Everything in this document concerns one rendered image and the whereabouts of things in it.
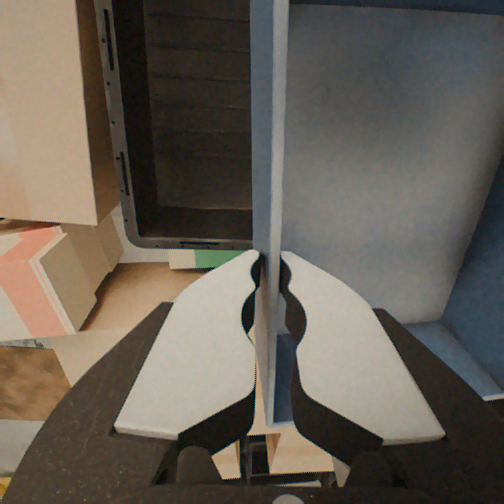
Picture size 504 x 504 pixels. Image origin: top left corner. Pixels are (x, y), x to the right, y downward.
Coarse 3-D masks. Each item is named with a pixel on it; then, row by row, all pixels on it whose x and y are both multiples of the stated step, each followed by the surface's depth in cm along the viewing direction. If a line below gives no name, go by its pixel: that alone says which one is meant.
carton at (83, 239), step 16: (0, 224) 45; (16, 224) 43; (32, 224) 42; (48, 224) 41; (64, 224) 41; (80, 224) 45; (0, 240) 40; (80, 240) 44; (96, 240) 49; (80, 256) 43; (96, 256) 48; (96, 272) 47; (96, 288) 46
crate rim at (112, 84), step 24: (96, 0) 22; (120, 72) 25; (120, 96) 26; (120, 120) 27; (120, 144) 28; (120, 168) 29; (120, 192) 30; (144, 240) 33; (168, 240) 33; (192, 240) 33; (216, 240) 33; (240, 240) 34
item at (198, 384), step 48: (192, 288) 9; (240, 288) 9; (192, 336) 7; (240, 336) 8; (144, 384) 6; (192, 384) 6; (240, 384) 6; (144, 432) 5; (192, 432) 6; (240, 432) 7
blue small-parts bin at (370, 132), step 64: (256, 0) 10; (320, 0) 11; (384, 0) 11; (448, 0) 11; (256, 64) 11; (320, 64) 13; (384, 64) 13; (448, 64) 14; (256, 128) 12; (320, 128) 15; (384, 128) 15; (448, 128) 15; (256, 192) 14; (320, 192) 16; (384, 192) 17; (448, 192) 17; (320, 256) 18; (384, 256) 19; (448, 256) 19; (256, 320) 18; (448, 320) 21
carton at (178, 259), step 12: (168, 252) 53; (180, 252) 53; (192, 252) 53; (204, 252) 53; (216, 252) 53; (228, 252) 54; (240, 252) 54; (180, 264) 54; (192, 264) 54; (204, 264) 54; (216, 264) 55
